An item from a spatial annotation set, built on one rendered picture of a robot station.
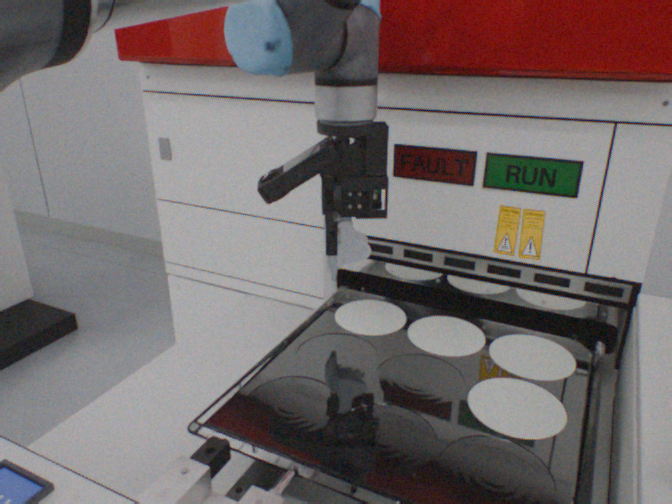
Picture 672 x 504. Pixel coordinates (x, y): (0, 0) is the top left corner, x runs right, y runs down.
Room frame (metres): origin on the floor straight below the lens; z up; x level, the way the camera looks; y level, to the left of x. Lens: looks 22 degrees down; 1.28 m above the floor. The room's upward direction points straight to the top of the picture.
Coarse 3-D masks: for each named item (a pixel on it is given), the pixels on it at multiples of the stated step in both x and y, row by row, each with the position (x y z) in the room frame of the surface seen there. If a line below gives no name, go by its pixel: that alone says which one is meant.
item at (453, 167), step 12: (396, 156) 0.77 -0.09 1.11; (408, 156) 0.76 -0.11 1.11; (420, 156) 0.75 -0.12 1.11; (432, 156) 0.75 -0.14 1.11; (444, 156) 0.74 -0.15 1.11; (456, 156) 0.73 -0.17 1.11; (468, 156) 0.72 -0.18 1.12; (396, 168) 0.77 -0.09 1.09; (408, 168) 0.76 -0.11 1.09; (420, 168) 0.75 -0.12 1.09; (432, 168) 0.75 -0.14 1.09; (444, 168) 0.74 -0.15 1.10; (456, 168) 0.73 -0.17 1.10; (468, 168) 0.72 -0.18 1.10; (456, 180) 0.73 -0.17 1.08; (468, 180) 0.72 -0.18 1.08
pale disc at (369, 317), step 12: (336, 312) 0.68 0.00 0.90; (348, 312) 0.68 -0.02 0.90; (360, 312) 0.68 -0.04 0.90; (372, 312) 0.68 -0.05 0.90; (384, 312) 0.68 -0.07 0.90; (396, 312) 0.68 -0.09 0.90; (348, 324) 0.65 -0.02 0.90; (360, 324) 0.65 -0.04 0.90; (372, 324) 0.65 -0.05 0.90; (384, 324) 0.65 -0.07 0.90; (396, 324) 0.65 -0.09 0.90
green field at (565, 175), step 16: (496, 160) 0.71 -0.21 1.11; (512, 160) 0.70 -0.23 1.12; (528, 160) 0.69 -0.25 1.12; (496, 176) 0.71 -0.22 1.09; (512, 176) 0.70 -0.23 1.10; (528, 176) 0.69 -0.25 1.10; (544, 176) 0.68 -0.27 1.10; (560, 176) 0.67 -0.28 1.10; (576, 176) 0.66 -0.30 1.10; (560, 192) 0.67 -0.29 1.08
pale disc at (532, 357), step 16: (512, 336) 0.62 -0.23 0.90; (528, 336) 0.62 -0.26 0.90; (496, 352) 0.58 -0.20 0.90; (512, 352) 0.58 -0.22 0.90; (528, 352) 0.58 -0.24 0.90; (544, 352) 0.58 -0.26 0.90; (560, 352) 0.58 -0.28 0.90; (512, 368) 0.55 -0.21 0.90; (528, 368) 0.55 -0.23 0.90; (544, 368) 0.55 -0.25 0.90; (560, 368) 0.55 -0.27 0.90
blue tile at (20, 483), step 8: (0, 472) 0.32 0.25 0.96; (8, 472) 0.32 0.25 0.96; (0, 480) 0.31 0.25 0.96; (8, 480) 0.31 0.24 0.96; (16, 480) 0.31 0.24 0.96; (24, 480) 0.31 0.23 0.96; (0, 488) 0.30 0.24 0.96; (8, 488) 0.30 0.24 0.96; (16, 488) 0.30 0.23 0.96; (24, 488) 0.30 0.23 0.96; (32, 488) 0.30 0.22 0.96; (40, 488) 0.30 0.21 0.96; (0, 496) 0.30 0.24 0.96; (8, 496) 0.30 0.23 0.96; (16, 496) 0.30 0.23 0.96; (24, 496) 0.30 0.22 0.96
